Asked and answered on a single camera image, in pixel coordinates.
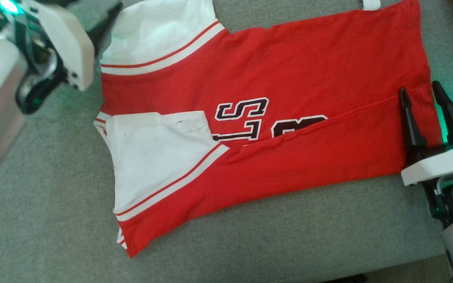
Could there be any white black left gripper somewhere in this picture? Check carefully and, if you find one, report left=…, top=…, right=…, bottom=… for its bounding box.
left=0, top=0, right=123, bottom=114

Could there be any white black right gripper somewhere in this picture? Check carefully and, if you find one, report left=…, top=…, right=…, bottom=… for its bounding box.
left=399, top=81, right=453, bottom=228

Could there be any red white jersey shirt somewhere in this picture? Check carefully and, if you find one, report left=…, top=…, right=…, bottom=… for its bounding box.
left=94, top=0, right=443, bottom=258

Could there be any large grey fabric sofa seat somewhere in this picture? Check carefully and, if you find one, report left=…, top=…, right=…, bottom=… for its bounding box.
left=0, top=0, right=453, bottom=283

